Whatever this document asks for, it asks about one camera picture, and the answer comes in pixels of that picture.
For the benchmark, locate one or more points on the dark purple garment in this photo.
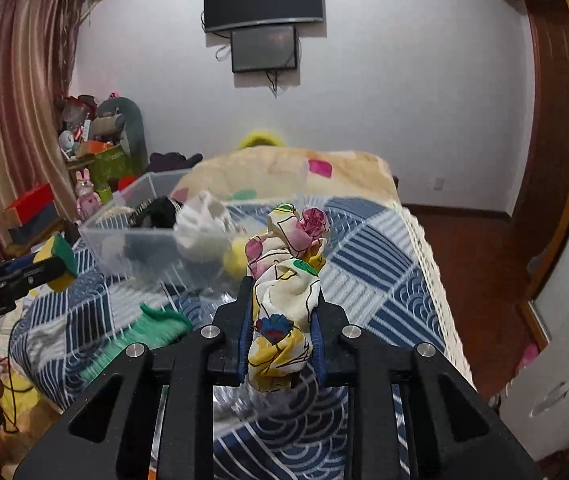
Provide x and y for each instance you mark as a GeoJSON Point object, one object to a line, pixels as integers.
{"type": "Point", "coordinates": [171, 161]}

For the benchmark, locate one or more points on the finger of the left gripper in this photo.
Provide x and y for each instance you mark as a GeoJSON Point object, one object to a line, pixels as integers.
{"type": "Point", "coordinates": [18, 283]}
{"type": "Point", "coordinates": [9, 266]}

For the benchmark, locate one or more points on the red box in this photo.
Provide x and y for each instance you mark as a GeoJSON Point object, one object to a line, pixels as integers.
{"type": "Point", "coordinates": [28, 205]}

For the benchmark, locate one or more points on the green knitted cloth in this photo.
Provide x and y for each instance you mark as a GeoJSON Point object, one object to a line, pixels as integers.
{"type": "Point", "coordinates": [154, 328]}

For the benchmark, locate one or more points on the green storage box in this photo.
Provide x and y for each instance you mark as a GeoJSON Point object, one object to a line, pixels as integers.
{"type": "Point", "coordinates": [113, 163]}

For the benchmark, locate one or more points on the striped brown curtain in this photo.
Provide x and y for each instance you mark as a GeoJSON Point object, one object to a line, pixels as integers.
{"type": "Point", "coordinates": [38, 40]}

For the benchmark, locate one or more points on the beige fleece blanket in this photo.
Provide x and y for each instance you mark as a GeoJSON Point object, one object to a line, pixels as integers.
{"type": "Point", "coordinates": [277, 173]}

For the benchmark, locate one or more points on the clear plastic storage bin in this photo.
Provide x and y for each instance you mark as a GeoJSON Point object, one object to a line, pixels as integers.
{"type": "Point", "coordinates": [152, 255]}

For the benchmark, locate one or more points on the yellow green sponge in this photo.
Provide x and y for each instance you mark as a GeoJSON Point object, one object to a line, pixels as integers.
{"type": "Point", "coordinates": [60, 262]}

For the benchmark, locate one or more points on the grey green neck pillow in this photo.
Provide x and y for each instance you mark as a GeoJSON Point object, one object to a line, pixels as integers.
{"type": "Point", "coordinates": [132, 136]}

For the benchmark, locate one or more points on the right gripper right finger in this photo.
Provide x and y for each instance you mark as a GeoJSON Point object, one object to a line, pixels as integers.
{"type": "Point", "coordinates": [410, 410]}

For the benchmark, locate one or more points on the yellow curved headboard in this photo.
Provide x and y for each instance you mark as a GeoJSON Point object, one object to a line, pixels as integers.
{"type": "Point", "coordinates": [260, 137]}

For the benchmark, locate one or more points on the white sock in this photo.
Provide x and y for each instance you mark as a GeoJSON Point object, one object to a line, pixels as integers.
{"type": "Point", "coordinates": [204, 228]}

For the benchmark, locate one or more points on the floral fabric scrunchie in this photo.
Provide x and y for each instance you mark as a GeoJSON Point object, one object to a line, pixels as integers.
{"type": "Point", "coordinates": [285, 262]}

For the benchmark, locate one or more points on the small wall monitor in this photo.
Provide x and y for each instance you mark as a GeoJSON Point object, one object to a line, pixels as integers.
{"type": "Point", "coordinates": [261, 48]}

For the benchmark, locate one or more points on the pink rabbit toy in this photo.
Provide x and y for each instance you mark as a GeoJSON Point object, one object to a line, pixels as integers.
{"type": "Point", "coordinates": [88, 202]}

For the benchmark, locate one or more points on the yellow round plush toy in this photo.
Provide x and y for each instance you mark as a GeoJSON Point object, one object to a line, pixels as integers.
{"type": "Point", "coordinates": [235, 261]}

